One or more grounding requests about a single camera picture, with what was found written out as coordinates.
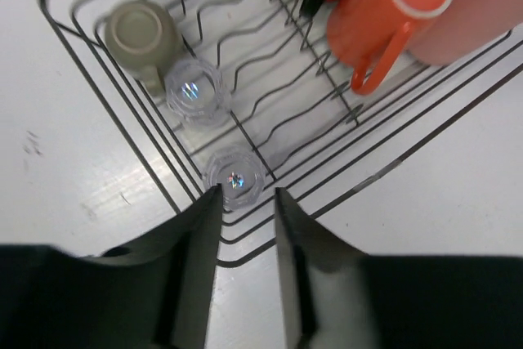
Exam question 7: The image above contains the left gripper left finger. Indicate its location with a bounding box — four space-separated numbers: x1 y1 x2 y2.
1 186 223 348

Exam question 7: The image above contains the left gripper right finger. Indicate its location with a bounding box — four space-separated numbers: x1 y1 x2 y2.
275 188 522 348

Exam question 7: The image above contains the clear glass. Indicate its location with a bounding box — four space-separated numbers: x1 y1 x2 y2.
164 58 231 128
202 145 266 212

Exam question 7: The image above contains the small grey-green cup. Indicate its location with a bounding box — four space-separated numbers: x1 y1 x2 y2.
104 0 183 96

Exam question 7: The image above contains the orange mug white inside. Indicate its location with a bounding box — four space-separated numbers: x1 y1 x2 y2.
326 0 452 96

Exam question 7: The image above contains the salmon plastic tumbler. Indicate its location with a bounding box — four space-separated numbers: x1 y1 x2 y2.
409 0 522 65

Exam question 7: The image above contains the black wire dish rack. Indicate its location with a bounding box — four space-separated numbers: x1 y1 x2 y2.
39 0 522 268

